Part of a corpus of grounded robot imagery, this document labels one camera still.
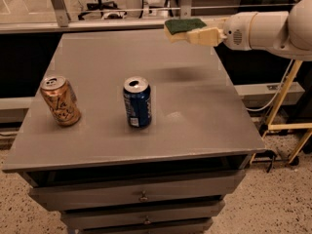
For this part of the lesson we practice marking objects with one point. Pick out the green and yellow sponge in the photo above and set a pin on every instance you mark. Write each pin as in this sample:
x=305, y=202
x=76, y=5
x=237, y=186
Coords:
x=176, y=29

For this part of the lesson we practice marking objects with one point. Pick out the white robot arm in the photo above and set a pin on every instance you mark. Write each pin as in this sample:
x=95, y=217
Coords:
x=283, y=34

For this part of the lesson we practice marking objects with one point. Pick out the metal railing frame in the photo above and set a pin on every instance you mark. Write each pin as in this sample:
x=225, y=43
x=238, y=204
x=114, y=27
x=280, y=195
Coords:
x=26, y=16

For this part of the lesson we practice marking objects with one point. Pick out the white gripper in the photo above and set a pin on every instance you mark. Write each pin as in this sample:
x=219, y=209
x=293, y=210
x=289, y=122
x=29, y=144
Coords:
x=236, y=30

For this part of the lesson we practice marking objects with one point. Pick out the grey drawer cabinet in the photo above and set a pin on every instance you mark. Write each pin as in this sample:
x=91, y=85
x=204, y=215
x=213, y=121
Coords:
x=133, y=134

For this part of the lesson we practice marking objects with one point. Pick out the orange la croix can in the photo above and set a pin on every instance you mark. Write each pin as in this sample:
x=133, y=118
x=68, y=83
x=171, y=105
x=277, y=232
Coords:
x=61, y=100

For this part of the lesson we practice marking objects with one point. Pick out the blue pepsi can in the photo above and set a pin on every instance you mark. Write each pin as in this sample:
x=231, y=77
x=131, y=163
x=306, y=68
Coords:
x=137, y=99

